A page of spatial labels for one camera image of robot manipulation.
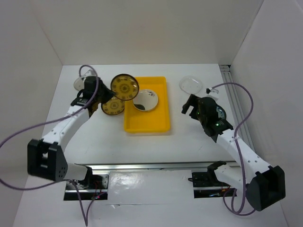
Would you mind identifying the yellow brown patterned plate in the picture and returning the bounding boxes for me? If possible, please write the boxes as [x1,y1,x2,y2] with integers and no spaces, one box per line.
[110,74,140,101]
[101,97,125,116]

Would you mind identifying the clear glass plate left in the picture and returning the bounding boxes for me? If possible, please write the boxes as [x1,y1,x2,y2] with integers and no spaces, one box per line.
[73,76,85,91]

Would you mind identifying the cream plate black flower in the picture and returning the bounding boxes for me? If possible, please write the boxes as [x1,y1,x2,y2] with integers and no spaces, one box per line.
[133,89,159,112]

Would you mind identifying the aluminium rail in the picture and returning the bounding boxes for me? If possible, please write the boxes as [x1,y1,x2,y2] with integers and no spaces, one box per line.
[82,161,215,173]
[219,65,252,146]

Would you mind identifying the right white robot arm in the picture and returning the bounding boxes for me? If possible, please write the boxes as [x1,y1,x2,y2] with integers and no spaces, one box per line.
[181,94,286,211]

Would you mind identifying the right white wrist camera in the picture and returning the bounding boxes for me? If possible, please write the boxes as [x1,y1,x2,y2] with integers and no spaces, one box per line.
[206,87,219,101]

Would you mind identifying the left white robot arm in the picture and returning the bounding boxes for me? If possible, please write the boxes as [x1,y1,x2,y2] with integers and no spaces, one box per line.
[27,76,114,189]

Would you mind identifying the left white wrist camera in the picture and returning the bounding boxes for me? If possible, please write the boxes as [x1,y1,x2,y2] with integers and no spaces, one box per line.
[80,69,96,81]

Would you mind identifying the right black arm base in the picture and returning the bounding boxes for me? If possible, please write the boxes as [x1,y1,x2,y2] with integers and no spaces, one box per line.
[187,172,234,199]

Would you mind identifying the clear glass plate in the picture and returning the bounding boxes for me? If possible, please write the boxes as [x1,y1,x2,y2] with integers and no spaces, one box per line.
[73,76,85,91]
[179,76,203,95]

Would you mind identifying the right side aluminium rail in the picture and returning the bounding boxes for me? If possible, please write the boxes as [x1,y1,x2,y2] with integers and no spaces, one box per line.
[219,65,252,146]

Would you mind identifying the clear glass plate right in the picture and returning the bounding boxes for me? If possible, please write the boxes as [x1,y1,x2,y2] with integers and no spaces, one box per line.
[179,76,203,95]

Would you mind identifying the teal green plate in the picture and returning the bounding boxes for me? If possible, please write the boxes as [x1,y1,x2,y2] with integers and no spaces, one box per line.
[216,105,227,119]

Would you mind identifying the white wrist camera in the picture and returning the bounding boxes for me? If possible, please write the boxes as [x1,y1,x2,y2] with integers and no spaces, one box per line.
[80,69,96,81]
[206,87,219,101]

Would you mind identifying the front aluminium rail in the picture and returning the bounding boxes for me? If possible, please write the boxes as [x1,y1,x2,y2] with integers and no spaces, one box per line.
[82,161,215,173]

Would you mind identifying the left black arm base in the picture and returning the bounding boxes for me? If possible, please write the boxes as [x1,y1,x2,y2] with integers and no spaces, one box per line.
[63,174,109,201]

